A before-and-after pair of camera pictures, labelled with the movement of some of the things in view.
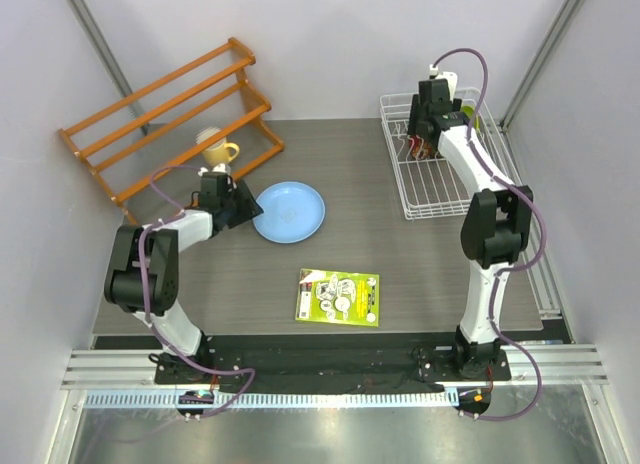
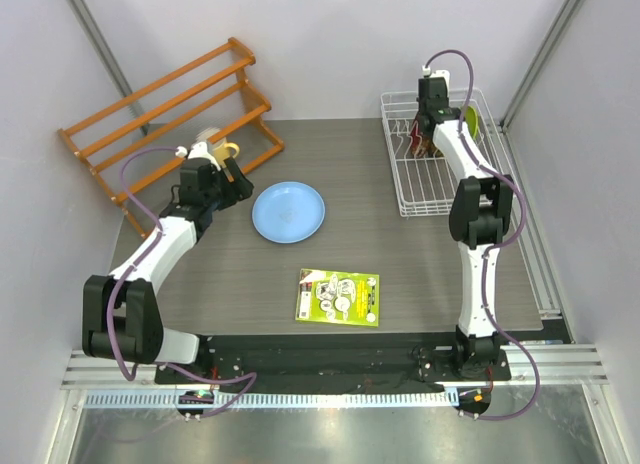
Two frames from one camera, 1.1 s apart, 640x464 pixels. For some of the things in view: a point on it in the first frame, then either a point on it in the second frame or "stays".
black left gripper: [249, 208] → [237, 190]
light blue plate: [292, 212] stays
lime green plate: [470, 112] stays
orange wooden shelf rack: [201, 112] stays
